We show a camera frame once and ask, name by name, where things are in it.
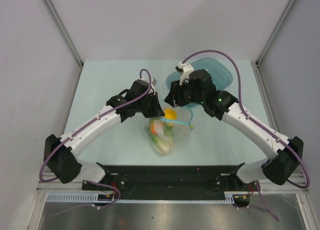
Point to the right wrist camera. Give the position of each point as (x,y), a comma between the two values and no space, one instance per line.
(185,69)

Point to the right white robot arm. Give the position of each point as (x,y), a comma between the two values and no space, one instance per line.
(282,153)

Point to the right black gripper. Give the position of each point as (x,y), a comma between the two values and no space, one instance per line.
(175,98)

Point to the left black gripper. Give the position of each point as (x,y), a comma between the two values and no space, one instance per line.
(157,111)

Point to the clear zip top bag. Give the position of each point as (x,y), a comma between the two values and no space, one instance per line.
(179,129)

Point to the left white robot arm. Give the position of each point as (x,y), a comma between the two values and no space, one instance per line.
(61,154)

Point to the orange fake carrot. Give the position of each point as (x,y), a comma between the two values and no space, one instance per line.
(152,129)

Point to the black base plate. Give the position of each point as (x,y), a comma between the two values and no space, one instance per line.
(201,180)

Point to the green fake lettuce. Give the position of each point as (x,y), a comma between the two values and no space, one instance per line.
(162,144)

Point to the teal plastic bin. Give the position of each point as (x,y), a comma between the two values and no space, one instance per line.
(220,75)

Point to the white cable duct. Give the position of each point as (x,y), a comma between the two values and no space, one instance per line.
(102,198)

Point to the yellow fake lemon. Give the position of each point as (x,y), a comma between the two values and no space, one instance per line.
(170,114)

